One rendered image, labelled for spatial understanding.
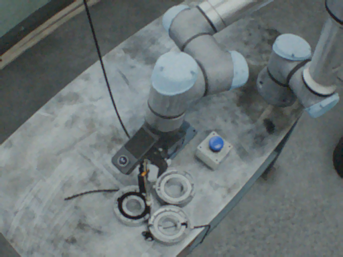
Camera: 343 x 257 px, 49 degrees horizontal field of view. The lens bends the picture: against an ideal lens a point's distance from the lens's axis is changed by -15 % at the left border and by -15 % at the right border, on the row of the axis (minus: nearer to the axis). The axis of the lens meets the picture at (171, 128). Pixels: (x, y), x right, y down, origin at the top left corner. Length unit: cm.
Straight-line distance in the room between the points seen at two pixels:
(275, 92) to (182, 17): 52
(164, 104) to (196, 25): 19
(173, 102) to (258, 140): 53
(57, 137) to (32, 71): 127
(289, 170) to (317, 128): 35
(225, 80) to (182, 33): 14
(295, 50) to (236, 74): 42
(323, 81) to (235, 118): 34
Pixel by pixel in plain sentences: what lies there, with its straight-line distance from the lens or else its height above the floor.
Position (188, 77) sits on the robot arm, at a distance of 74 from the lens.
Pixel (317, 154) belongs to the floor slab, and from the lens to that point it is 230.
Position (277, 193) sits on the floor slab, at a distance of 211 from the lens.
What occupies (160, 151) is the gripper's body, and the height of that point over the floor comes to 107.
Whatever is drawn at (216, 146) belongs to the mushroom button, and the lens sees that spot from 114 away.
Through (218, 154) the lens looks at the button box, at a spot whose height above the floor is 85.
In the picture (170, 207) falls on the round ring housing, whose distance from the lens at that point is 110.
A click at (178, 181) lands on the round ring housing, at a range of 114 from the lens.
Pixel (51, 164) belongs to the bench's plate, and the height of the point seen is 80.
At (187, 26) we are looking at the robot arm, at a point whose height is 124.
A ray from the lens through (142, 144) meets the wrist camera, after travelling 87.
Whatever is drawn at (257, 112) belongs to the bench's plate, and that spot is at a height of 80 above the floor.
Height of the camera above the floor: 186
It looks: 59 degrees down
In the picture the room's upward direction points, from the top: 8 degrees clockwise
